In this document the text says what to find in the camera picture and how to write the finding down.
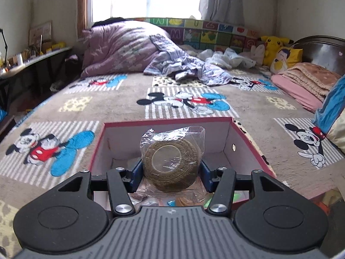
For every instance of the brown tape roll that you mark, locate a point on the brown tape roll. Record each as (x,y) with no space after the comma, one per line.
(171,159)

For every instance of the dark wooden headboard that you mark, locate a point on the dark wooden headboard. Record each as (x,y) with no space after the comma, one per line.
(325,51)

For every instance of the yellow pikachu plush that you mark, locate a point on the yellow pikachu plush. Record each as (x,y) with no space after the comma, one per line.
(278,55)

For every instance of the purple folded duvet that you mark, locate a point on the purple folded duvet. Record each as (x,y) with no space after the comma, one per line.
(119,47)

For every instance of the mickey mouse bed blanket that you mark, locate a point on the mickey mouse bed blanket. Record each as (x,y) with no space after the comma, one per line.
(98,124)

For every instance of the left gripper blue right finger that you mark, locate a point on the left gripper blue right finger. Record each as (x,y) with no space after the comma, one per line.
(206,176)

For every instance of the colourful alphabet foam mat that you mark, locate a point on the colourful alphabet foam mat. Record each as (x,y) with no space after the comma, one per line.
(202,35)

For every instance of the cluttered side desk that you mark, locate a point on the cluttered side desk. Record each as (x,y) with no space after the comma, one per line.
(8,79)

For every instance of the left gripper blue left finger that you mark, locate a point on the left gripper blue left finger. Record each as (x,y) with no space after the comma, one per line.
(137,176)

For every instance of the pink folded blanket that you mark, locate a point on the pink folded blanket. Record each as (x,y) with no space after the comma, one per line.
(307,83)

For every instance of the grey curtain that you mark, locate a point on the grey curtain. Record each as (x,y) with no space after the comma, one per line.
(226,11)

